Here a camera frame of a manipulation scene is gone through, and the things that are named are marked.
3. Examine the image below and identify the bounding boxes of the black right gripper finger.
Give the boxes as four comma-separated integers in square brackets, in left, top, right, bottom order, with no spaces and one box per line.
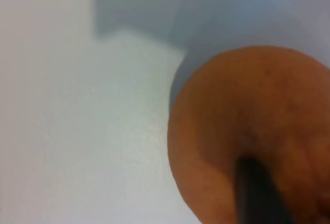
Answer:
[236,158,292,224]

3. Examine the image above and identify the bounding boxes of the orange fruit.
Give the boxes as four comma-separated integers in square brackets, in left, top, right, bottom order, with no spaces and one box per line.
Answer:
[167,45,330,224]

